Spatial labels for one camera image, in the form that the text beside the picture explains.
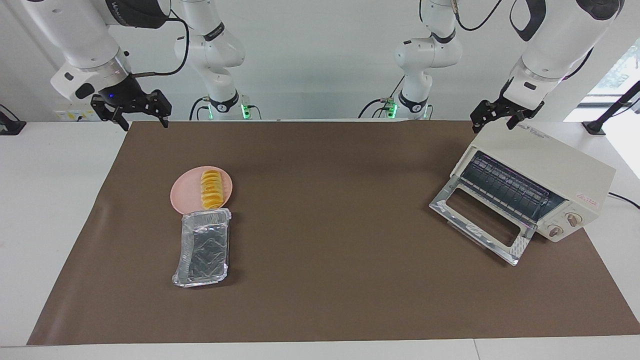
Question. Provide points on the yellow sliced bread loaf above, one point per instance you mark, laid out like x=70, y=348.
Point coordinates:
x=212, y=190

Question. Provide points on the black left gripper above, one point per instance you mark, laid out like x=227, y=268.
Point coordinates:
x=505, y=107

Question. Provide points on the glass toaster oven door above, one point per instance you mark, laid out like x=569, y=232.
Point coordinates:
x=450, y=210

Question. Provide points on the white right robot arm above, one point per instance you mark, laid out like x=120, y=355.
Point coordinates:
x=85, y=45

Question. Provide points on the brown table mat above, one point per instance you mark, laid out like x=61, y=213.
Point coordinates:
x=325, y=250

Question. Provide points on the white wall power strip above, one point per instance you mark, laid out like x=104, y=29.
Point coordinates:
x=70, y=115

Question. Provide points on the black camera stand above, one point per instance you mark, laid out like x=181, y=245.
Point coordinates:
x=612, y=107

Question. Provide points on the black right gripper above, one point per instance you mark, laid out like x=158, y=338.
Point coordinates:
x=125, y=95

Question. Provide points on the cream oven knob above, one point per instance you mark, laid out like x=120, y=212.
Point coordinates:
x=555, y=230
x=573, y=218

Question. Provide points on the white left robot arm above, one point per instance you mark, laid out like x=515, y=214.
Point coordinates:
x=555, y=45

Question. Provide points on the cream toaster oven body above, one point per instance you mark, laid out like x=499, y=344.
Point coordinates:
x=550, y=160

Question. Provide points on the pink round plate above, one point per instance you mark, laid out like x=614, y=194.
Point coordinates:
x=186, y=195

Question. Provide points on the black table clamp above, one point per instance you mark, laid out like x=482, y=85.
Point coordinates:
x=11, y=126

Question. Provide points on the silver foil baking tray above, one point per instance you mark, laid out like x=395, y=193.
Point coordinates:
x=204, y=250

